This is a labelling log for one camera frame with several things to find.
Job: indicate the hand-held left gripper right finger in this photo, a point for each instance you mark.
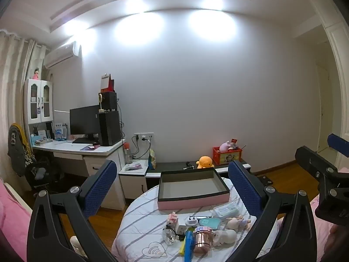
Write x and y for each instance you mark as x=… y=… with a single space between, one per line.
x=245 y=188

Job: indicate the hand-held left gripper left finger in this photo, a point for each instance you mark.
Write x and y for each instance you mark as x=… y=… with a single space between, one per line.
x=99 y=188

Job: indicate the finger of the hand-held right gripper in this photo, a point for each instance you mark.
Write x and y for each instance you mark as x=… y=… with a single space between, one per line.
x=338 y=144
x=310 y=159

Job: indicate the mint wipes pack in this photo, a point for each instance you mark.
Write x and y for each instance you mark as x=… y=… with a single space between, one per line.
x=226 y=210

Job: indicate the small doll figurine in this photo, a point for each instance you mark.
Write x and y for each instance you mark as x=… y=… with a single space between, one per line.
x=238 y=222

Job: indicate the teal round compact case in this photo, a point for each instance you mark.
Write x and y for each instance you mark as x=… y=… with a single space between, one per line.
x=208 y=222

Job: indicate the white figurine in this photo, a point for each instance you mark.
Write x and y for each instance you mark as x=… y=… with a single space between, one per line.
x=223 y=237

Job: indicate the pink storage box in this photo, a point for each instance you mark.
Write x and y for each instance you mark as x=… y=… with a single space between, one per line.
x=190 y=203

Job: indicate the colourful block piece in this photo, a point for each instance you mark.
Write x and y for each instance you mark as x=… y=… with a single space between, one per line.
x=204 y=229

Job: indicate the white plug charger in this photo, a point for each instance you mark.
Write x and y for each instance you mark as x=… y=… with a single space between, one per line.
x=190 y=220

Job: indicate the rose gold cup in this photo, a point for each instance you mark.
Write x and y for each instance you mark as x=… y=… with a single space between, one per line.
x=203 y=243

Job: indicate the pink block toy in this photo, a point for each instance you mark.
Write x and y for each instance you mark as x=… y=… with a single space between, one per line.
x=173 y=219

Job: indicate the blue highlighter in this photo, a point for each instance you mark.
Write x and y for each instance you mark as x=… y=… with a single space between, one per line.
x=189 y=247

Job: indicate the small clear bottle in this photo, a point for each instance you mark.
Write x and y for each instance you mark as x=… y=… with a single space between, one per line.
x=169 y=236

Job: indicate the yellow highlighter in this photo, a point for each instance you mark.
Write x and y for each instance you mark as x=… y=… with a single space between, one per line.
x=182 y=247

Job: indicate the white side cabinet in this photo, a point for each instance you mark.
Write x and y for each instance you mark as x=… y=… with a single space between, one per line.
x=131 y=180

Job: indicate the red crate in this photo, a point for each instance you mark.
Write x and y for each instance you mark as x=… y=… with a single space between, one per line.
x=227 y=157

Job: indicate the white desk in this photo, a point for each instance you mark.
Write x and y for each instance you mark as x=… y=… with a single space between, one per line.
x=95 y=148

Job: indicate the white door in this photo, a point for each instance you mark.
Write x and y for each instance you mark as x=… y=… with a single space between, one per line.
x=325 y=106

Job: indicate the pink packet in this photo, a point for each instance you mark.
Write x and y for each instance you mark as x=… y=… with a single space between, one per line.
x=133 y=166

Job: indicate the bottle with orange cap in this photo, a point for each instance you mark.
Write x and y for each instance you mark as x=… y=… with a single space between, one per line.
x=127 y=152

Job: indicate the pink plush toy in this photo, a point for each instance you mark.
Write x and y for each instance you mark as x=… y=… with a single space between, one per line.
x=225 y=146

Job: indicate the orange plush toy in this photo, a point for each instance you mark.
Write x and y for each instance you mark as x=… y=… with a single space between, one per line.
x=205 y=161

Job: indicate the white striped tablecloth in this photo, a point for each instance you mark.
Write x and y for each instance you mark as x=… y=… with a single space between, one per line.
x=141 y=223

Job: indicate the snack bag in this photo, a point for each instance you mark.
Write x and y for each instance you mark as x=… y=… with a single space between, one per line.
x=152 y=159

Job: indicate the black computer tower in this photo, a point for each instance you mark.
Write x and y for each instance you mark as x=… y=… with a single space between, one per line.
x=109 y=128

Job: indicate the black office chair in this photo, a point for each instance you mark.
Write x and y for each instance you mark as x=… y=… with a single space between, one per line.
x=41 y=172

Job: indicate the blue white box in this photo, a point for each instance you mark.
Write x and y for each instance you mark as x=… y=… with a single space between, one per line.
x=60 y=132

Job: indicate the black monitor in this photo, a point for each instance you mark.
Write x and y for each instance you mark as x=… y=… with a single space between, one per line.
x=84 y=120

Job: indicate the small cream desk fan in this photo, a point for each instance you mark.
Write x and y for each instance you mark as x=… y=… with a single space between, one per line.
x=101 y=103

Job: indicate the black speaker box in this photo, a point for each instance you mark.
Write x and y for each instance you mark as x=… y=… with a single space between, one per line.
x=109 y=101

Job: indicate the grey jacket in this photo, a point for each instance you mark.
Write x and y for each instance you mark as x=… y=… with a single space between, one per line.
x=17 y=150

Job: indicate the pink bed sheet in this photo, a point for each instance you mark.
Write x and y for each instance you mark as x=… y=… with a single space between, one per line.
x=13 y=218

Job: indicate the desk calendar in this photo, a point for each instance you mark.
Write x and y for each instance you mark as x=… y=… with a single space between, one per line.
x=105 y=83

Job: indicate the white glass-door cabinet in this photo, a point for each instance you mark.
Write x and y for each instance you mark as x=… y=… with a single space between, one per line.
x=38 y=101

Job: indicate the pink doll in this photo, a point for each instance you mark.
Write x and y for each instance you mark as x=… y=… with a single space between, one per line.
x=36 y=73

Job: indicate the cream curtain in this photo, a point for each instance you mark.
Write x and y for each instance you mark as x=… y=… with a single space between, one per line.
x=13 y=87

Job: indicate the white air conditioner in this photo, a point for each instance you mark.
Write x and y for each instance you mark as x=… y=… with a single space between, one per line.
x=62 y=54

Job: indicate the white wall outlet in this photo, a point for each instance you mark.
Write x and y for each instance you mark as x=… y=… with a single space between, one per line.
x=143 y=136

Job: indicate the white bed frame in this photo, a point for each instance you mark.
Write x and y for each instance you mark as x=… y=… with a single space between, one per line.
x=19 y=199

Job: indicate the white door frame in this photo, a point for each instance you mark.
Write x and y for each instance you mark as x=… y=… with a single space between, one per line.
x=338 y=60

